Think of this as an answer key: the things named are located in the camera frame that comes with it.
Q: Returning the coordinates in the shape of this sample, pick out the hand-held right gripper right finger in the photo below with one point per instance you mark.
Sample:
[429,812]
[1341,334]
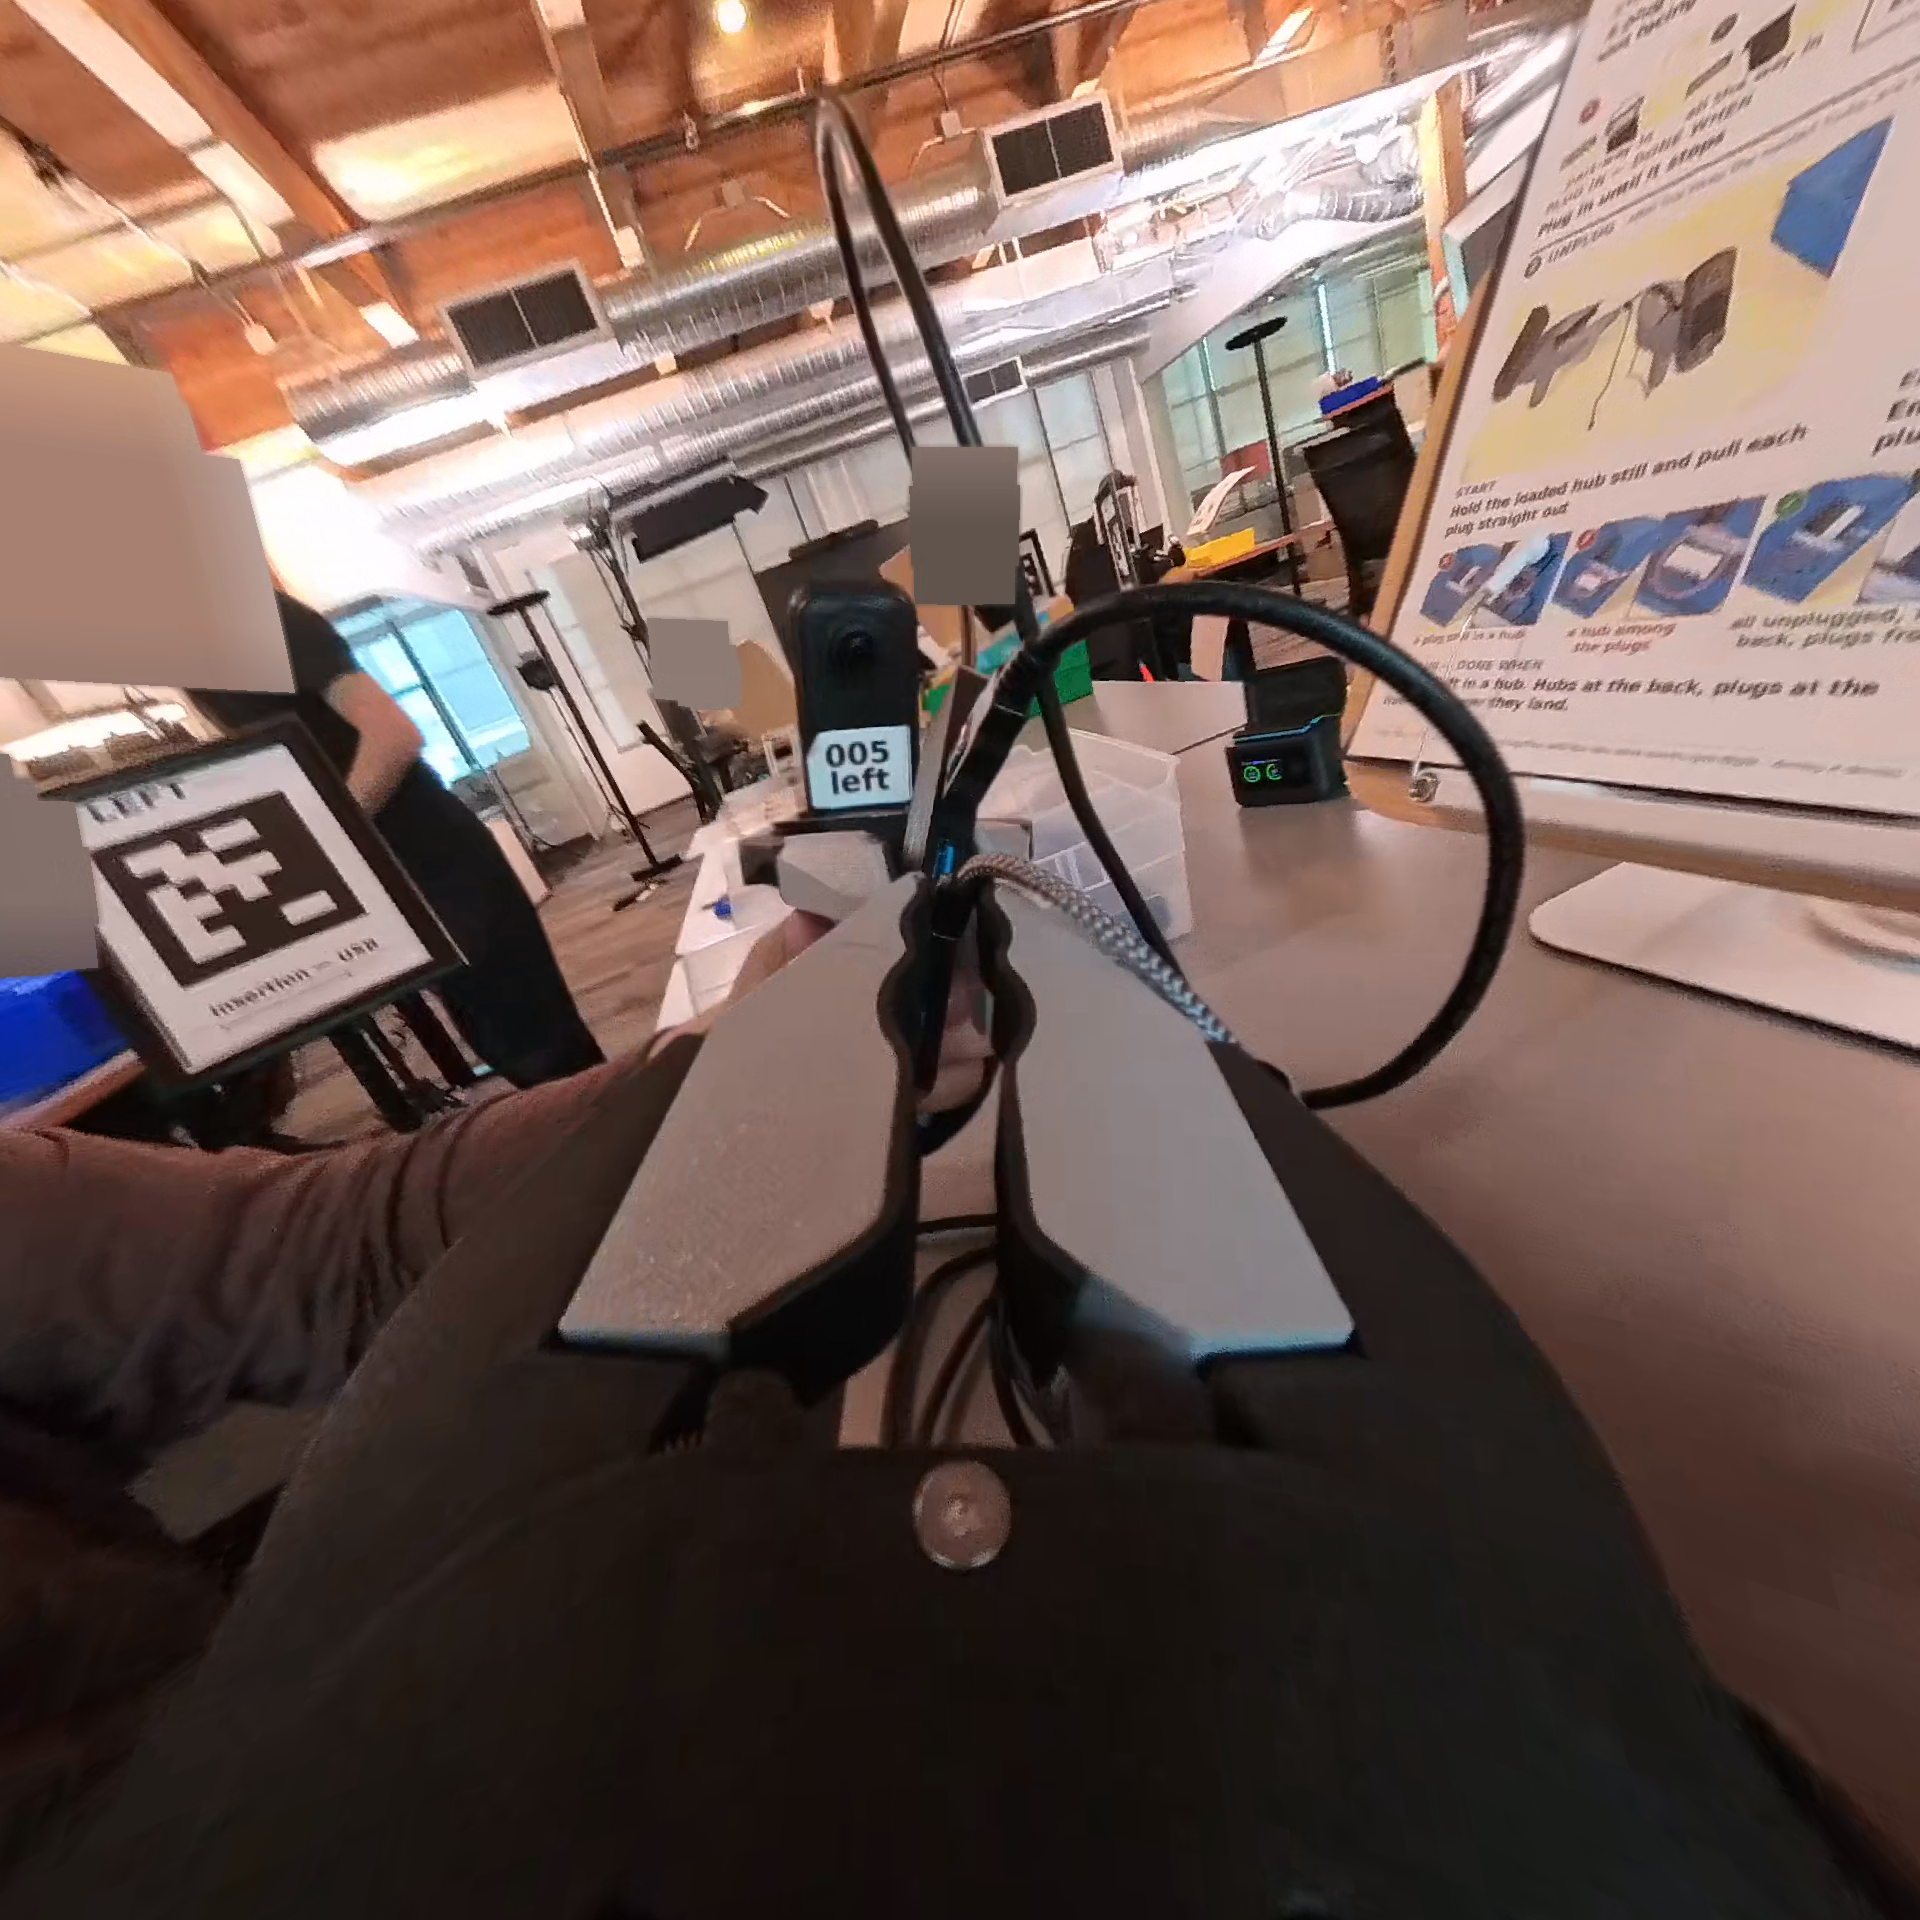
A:
[1170,1185]

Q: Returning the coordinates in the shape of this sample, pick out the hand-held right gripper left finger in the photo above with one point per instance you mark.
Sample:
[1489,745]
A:
[751,1185]

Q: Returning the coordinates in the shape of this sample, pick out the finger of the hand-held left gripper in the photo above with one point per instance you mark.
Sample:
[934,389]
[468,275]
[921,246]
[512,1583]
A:
[950,734]
[832,879]

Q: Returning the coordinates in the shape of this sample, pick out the clear plastic bin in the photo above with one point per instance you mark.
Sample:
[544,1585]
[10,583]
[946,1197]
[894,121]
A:
[1126,781]

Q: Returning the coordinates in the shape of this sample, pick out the person's left forearm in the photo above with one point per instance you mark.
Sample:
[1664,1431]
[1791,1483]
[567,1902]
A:
[224,1230]

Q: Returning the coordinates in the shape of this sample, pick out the person's left hand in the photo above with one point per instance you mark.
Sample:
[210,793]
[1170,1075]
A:
[774,961]

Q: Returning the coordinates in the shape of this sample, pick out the black studio light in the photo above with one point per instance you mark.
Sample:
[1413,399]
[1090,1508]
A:
[692,510]

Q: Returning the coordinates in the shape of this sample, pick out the yellow plastic bin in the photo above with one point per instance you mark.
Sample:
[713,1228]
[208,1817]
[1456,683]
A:
[1223,551]

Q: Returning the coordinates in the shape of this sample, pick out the black charging case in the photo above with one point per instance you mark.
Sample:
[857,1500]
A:
[1284,764]

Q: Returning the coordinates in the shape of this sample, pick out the black floor lamp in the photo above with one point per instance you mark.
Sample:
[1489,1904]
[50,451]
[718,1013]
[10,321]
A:
[518,604]
[1258,332]

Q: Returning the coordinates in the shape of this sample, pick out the black office chair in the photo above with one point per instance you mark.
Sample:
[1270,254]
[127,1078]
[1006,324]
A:
[1358,494]

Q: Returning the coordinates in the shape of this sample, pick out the ceiling air vent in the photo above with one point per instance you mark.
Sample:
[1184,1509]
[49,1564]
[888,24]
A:
[1050,142]
[525,316]

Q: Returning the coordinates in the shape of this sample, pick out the framed marker sign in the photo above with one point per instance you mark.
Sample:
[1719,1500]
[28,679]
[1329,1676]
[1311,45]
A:
[240,901]

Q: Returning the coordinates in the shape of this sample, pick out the white board stand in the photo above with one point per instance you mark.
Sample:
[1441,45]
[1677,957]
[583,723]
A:
[1725,931]

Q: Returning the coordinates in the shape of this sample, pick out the blue plastic bin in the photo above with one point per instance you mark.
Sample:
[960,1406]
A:
[44,1036]

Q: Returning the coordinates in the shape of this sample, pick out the person's torso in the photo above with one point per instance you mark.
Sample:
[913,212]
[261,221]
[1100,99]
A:
[89,1576]

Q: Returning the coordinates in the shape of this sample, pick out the instruction sheet board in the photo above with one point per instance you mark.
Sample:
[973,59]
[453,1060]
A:
[1680,451]

